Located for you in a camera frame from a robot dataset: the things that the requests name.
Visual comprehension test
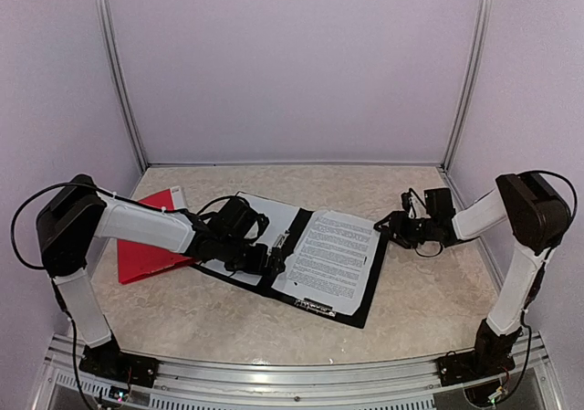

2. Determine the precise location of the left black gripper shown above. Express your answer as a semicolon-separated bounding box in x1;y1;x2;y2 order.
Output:
218;236;286;279

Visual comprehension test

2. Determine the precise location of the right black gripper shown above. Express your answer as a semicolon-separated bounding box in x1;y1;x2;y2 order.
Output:
375;210;438;248

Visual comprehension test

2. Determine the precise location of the black folder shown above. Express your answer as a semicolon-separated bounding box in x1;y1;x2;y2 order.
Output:
192;192;389;329

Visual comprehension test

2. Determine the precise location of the printed text sheet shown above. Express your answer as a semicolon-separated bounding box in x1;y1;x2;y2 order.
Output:
273;210;381;316

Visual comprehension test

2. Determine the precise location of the red folder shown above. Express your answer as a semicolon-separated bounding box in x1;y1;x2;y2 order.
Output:
117;186;195;285

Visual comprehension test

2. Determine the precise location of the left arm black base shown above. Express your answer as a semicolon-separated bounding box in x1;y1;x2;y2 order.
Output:
79;338;160;388

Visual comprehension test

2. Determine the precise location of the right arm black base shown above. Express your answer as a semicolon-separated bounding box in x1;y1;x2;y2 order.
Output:
435;320;522;386

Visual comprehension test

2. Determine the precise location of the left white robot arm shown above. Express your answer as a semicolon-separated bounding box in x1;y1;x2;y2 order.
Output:
36;174;285;378

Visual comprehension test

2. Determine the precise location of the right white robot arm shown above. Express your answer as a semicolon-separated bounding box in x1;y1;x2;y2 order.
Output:
374;170;578;337

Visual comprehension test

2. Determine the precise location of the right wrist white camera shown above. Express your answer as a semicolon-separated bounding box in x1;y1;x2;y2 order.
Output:
401;188;424;218

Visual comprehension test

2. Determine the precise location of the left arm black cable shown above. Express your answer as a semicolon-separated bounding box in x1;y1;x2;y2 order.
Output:
9;181;268;405

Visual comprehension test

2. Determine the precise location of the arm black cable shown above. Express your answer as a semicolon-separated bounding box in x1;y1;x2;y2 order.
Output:
408;170;577;405
9;181;268;405

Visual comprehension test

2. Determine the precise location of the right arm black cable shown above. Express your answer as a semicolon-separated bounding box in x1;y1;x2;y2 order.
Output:
408;170;577;405

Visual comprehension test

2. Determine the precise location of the aluminium front rail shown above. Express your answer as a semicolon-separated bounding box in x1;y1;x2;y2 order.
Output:
43;331;560;410

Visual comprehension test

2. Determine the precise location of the right aluminium frame post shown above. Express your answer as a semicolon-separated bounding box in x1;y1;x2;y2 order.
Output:
441;0;493;174

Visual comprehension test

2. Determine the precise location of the aluminium frame post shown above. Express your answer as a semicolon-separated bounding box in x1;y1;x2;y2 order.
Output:
441;0;493;174
95;0;150;173

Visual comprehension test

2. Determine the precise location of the left aluminium frame post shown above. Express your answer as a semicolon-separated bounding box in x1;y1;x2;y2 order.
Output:
95;0;150;173

